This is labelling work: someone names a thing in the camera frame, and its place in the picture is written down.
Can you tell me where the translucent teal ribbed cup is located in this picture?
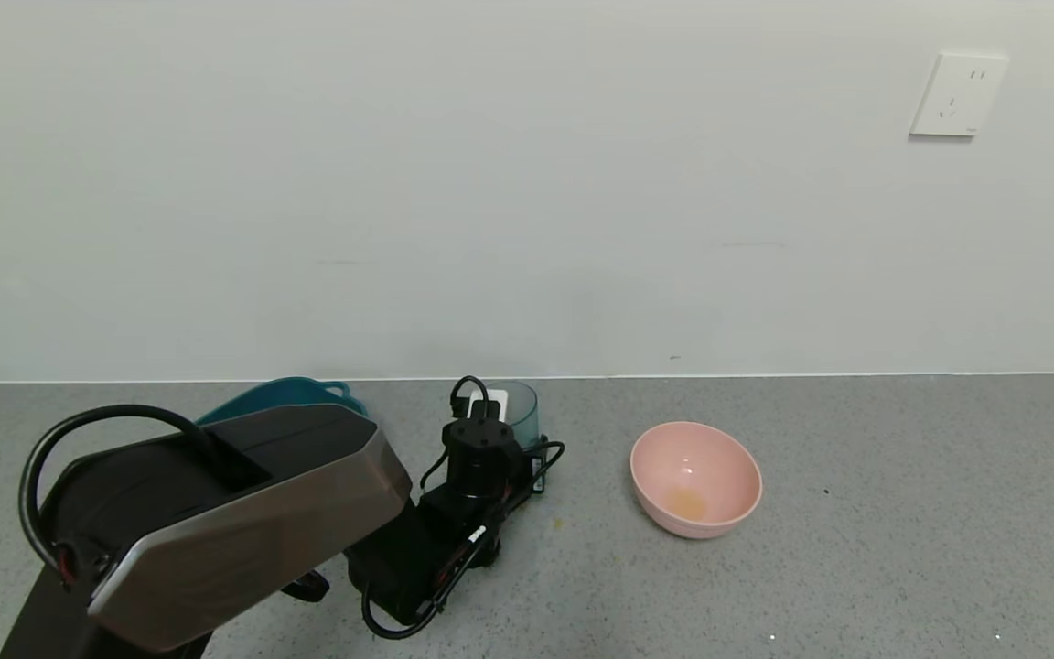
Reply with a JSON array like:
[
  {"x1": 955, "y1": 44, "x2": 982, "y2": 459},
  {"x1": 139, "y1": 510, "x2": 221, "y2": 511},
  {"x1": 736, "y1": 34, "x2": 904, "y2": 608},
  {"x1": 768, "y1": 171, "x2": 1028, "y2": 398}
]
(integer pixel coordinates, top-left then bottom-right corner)
[{"x1": 489, "y1": 381, "x2": 541, "y2": 451}]

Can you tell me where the pink bowl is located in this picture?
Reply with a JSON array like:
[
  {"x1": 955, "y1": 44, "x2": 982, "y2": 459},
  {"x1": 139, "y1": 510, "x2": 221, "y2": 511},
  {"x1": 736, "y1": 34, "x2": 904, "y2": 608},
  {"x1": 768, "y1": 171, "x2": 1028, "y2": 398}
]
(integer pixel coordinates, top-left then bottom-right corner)
[{"x1": 629, "y1": 421, "x2": 763, "y2": 539}]

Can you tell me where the teal plastic tray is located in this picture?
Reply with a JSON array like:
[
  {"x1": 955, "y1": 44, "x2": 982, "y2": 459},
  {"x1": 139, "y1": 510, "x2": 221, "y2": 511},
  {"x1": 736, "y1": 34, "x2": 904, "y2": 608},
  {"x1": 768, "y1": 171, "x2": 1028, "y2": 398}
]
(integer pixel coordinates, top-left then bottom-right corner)
[{"x1": 196, "y1": 377, "x2": 370, "y2": 427}]

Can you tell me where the thin black camera cable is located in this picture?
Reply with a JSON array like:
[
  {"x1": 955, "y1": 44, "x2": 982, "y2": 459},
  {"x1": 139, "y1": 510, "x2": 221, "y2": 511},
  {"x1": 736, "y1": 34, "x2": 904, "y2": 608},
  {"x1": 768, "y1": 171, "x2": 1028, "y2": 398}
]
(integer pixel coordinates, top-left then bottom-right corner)
[{"x1": 450, "y1": 375, "x2": 491, "y2": 422}]

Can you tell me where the black cable with red sleeve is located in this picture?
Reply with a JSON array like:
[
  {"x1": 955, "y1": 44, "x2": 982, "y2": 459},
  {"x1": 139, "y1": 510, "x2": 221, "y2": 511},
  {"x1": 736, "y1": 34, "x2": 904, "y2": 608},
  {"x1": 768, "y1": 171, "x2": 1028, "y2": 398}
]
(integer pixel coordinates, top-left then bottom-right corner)
[{"x1": 360, "y1": 513, "x2": 502, "y2": 640}]

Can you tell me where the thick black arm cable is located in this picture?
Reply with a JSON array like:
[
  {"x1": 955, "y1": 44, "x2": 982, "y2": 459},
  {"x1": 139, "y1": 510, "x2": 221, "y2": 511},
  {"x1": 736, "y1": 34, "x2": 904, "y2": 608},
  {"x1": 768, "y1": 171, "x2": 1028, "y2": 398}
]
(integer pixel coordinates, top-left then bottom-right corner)
[{"x1": 19, "y1": 405, "x2": 217, "y2": 587}]

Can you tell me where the white wall socket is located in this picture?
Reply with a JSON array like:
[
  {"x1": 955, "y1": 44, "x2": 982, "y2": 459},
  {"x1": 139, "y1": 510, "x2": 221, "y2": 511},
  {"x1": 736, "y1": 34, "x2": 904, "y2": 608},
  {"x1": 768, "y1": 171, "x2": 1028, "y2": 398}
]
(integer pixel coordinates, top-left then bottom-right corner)
[{"x1": 909, "y1": 51, "x2": 1010, "y2": 138}]

